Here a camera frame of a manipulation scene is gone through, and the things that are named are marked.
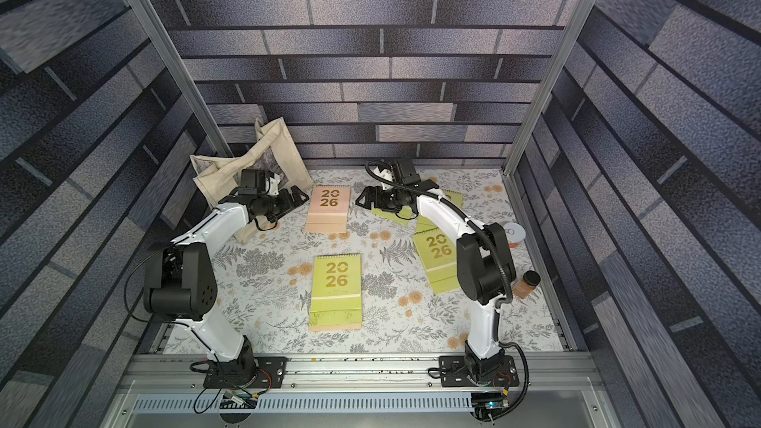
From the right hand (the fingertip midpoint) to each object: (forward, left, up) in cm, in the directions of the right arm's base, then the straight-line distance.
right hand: (364, 201), depth 91 cm
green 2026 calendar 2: (-10, -13, +6) cm, 17 cm away
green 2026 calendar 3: (+1, -20, -15) cm, 25 cm away
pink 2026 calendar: (+7, +15, -13) cm, 21 cm away
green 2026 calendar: (-25, +8, -14) cm, 30 cm away
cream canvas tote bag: (+15, +32, +8) cm, 36 cm away
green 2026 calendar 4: (-10, -24, -15) cm, 30 cm away
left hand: (+2, +21, -1) cm, 21 cm away
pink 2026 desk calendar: (-34, +8, -16) cm, 38 cm away
